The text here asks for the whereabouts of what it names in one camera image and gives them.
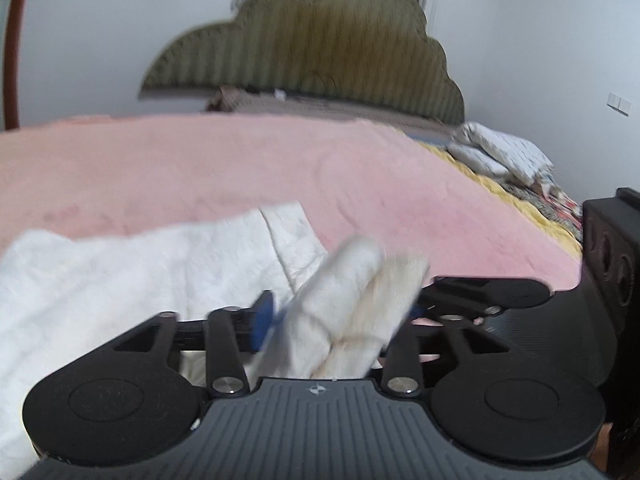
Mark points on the white double wall switch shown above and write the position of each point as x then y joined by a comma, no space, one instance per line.
619,103

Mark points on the brown wooden door frame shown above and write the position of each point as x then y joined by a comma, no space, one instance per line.
12,60

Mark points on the yellow patterned quilt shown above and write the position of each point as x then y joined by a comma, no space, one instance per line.
492,180

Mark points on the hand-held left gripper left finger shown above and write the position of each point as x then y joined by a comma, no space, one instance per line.
263,320

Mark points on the olive green padded headboard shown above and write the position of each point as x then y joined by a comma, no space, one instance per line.
310,45

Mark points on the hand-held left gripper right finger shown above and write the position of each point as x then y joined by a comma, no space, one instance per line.
402,355

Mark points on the pink blanket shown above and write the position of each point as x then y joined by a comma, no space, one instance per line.
200,170

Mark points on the white dotted pillow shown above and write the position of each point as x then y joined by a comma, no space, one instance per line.
500,152

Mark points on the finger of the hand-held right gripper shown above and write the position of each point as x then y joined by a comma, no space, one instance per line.
470,292

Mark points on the white fluffy towel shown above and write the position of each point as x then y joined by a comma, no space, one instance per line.
100,285

